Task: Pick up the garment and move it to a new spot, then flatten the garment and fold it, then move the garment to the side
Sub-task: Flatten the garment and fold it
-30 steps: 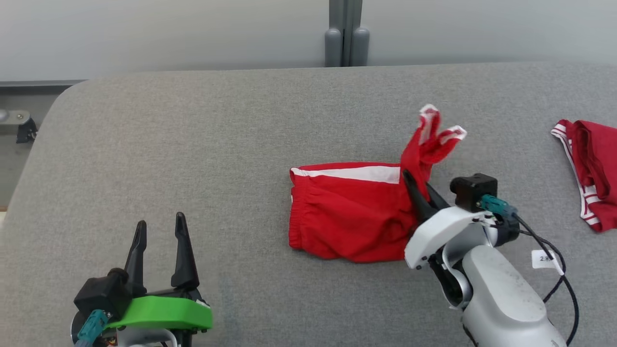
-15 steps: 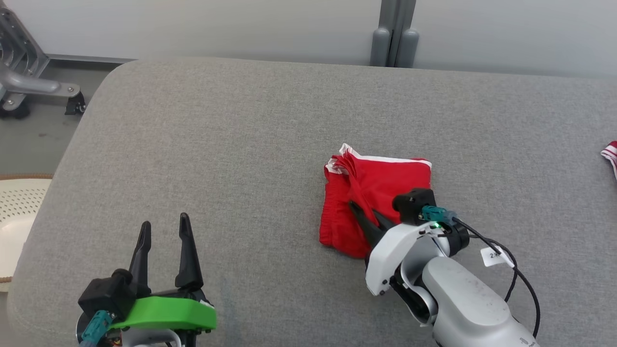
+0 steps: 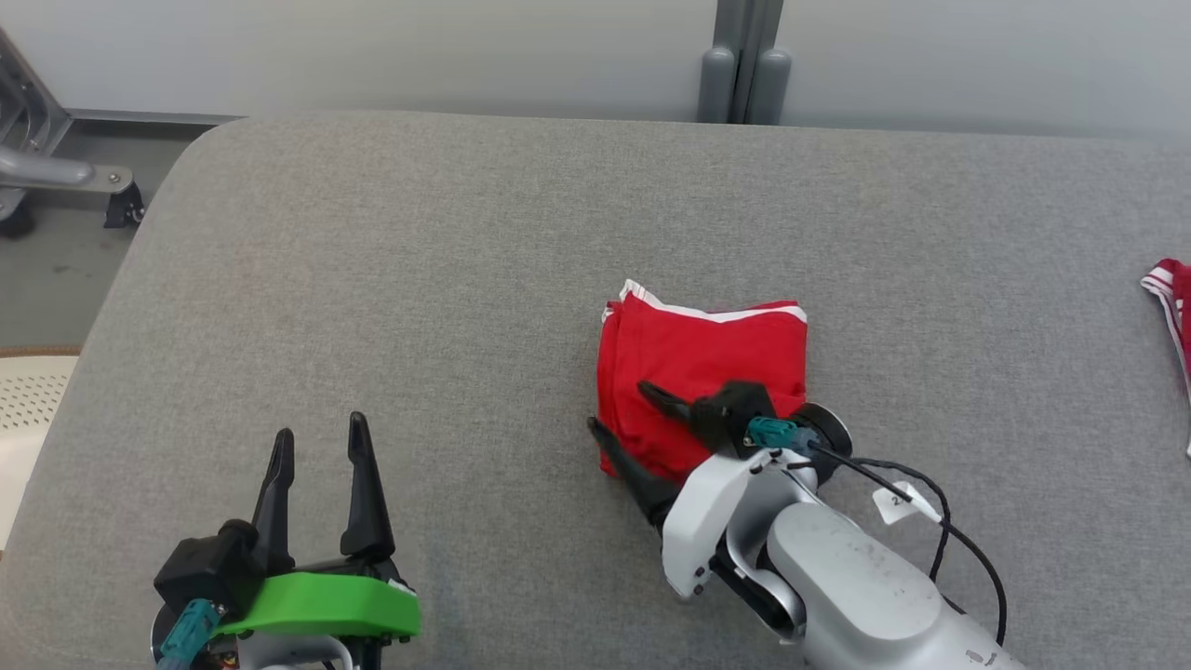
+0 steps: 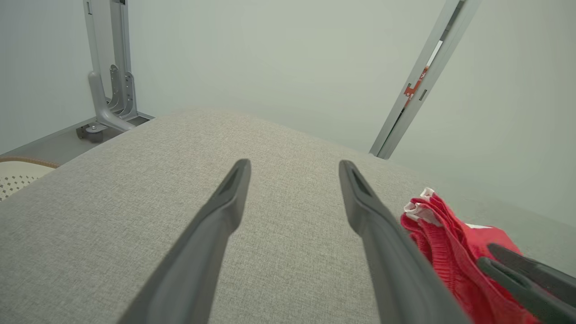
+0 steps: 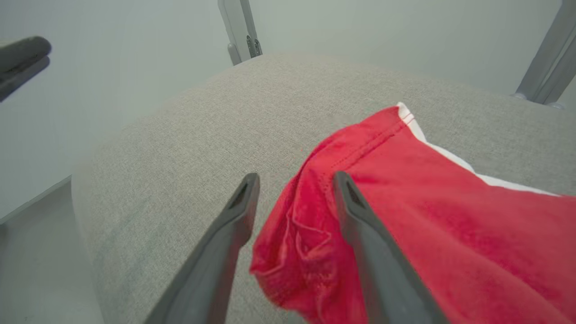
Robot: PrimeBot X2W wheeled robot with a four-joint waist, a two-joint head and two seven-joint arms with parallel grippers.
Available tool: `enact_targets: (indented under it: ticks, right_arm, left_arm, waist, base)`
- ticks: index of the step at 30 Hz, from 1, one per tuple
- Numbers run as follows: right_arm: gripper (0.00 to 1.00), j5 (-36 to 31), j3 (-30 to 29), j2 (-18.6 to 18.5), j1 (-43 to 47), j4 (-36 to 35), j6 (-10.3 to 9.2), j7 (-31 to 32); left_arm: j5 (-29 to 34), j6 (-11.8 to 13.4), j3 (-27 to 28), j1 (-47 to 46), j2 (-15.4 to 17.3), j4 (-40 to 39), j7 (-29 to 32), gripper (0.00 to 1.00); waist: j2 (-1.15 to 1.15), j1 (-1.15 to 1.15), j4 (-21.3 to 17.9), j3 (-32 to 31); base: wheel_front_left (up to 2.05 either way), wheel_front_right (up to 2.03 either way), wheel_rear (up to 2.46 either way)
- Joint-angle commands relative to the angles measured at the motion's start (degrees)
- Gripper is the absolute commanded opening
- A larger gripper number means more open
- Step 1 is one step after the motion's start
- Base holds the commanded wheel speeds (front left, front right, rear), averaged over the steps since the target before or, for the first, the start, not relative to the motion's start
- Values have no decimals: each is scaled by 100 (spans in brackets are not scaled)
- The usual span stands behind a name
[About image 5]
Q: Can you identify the grey hinged corner partition post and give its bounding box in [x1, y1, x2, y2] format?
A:
[218, 0, 262, 67]

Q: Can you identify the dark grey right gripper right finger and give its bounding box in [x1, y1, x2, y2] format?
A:
[333, 171, 450, 324]

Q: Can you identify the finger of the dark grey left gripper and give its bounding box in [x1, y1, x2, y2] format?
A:
[0, 36, 52, 75]
[0, 56, 50, 102]

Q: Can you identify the grey partition frame post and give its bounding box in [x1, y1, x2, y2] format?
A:
[513, 0, 576, 102]
[533, 40, 576, 109]

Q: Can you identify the red and white garment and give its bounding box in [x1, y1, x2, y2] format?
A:
[250, 103, 576, 324]

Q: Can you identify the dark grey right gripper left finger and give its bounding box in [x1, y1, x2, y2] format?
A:
[144, 173, 261, 324]

